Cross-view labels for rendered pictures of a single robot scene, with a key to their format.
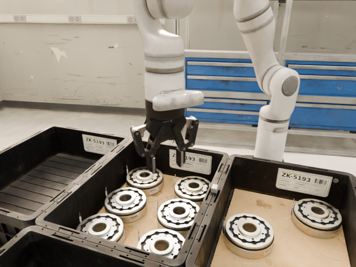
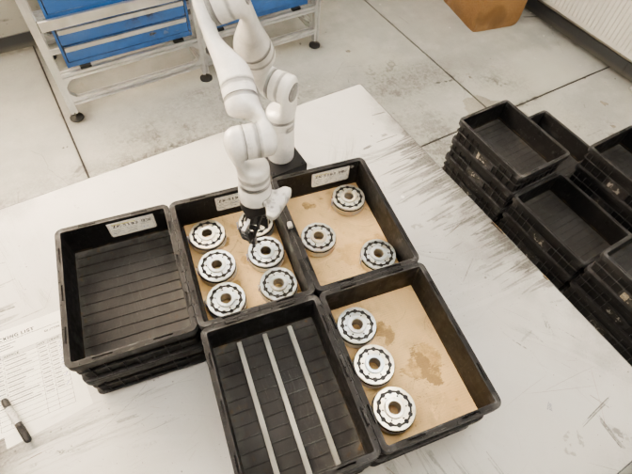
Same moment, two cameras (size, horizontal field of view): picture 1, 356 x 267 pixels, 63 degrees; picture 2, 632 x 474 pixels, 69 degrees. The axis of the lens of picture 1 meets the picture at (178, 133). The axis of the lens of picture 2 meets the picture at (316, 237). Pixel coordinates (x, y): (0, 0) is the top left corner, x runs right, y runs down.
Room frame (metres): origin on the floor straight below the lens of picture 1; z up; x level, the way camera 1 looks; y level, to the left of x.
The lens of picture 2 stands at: (-0.05, 0.38, 1.97)
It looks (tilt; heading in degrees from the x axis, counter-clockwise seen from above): 56 degrees down; 315
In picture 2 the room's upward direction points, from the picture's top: 5 degrees clockwise
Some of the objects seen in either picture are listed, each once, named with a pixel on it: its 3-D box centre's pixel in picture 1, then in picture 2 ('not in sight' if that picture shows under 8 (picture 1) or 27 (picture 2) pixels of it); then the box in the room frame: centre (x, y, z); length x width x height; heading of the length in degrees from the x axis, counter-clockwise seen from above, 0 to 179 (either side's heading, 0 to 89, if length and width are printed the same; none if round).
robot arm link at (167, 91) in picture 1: (168, 82); (261, 190); (0.50, 0.02, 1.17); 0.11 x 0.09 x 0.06; 25
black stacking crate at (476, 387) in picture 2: not in sight; (400, 355); (0.08, -0.08, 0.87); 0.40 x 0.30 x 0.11; 160
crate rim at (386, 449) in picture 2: not in sight; (403, 347); (0.08, -0.08, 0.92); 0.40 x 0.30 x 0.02; 160
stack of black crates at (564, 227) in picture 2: not in sight; (552, 237); (0.08, -1.24, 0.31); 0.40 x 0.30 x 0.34; 170
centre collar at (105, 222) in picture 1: (99, 228); (226, 298); (0.48, 0.17, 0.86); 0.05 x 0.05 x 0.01
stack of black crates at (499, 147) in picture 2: not in sight; (495, 170); (0.48, -1.30, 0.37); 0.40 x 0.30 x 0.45; 170
